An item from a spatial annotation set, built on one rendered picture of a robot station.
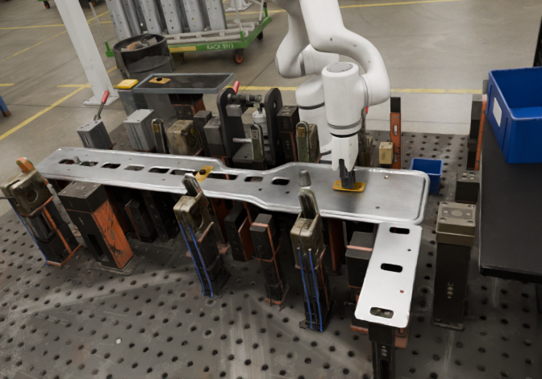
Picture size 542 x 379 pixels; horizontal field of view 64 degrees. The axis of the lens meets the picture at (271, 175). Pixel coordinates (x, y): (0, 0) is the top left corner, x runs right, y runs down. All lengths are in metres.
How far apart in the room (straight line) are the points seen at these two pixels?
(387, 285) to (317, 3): 0.66
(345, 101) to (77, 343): 1.04
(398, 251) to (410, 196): 0.20
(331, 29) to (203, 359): 0.91
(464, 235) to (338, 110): 0.39
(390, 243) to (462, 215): 0.17
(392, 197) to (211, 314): 0.63
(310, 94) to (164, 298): 0.88
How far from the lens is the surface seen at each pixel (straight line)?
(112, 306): 1.53
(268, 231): 1.15
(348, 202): 1.16
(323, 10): 1.11
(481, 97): 1.21
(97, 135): 1.83
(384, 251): 1.03
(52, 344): 1.54
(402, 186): 1.21
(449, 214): 1.04
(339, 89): 1.02
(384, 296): 0.94
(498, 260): 1.00
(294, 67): 1.61
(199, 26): 5.74
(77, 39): 5.10
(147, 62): 4.07
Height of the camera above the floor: 1.73
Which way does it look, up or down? 34 degrees down
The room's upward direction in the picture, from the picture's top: 11 degrees counter-clockwise
